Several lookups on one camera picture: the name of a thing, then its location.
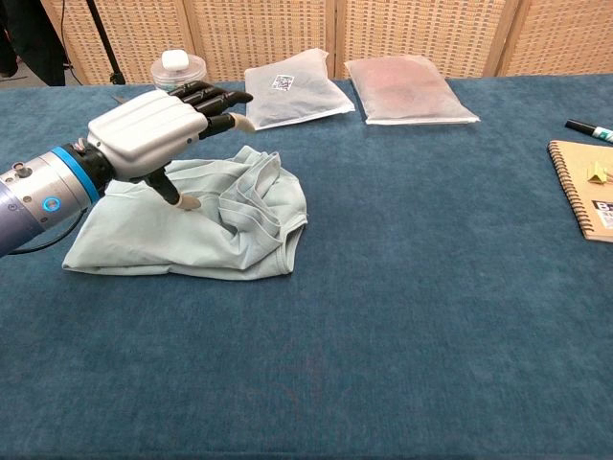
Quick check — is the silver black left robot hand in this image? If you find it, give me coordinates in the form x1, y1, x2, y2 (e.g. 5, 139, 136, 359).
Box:
86, 80, 258, 212

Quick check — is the light green t-shirt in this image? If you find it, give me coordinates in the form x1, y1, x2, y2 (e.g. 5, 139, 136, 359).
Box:
61, 146, 308, 282

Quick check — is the clear plastic clip jar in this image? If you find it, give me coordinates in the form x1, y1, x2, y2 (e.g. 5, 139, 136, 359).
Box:
150, 52, 208, 95

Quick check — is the white earbuds case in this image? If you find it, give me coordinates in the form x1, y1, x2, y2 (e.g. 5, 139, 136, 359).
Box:
161, 49, 191, 72

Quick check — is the black tripod stand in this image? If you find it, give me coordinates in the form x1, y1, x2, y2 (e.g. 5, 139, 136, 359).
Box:
84, 0, 126, 86

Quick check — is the person in black clothes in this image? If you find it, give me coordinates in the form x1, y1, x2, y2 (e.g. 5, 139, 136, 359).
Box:
0, 0, 68, 87

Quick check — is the frosted bag with dark garment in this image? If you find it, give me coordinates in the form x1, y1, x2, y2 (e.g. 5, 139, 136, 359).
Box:
243, 48, 356, 134

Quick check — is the woven rattan folding screen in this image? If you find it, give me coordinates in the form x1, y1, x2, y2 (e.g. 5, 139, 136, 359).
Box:
40, 0, 613, 86

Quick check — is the frosted bag with red garment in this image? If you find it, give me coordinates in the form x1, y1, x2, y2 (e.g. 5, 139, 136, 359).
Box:
344, 55, 482, 127

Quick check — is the teal blue table mat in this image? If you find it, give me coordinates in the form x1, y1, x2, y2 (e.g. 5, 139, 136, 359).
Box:
0, 74, 613, 460

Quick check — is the black white marker pen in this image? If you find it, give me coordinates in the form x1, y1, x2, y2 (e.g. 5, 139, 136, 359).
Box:
564, 118, 613, 144

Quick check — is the kraft spiral notebook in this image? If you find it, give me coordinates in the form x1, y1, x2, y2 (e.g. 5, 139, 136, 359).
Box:
547, 139, 613, 244

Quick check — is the gold binder clip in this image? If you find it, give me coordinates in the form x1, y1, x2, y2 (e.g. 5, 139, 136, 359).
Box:
586, 161, 613, 186

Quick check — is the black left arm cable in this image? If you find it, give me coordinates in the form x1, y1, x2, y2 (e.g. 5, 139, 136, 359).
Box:
13, 210, 88, 255

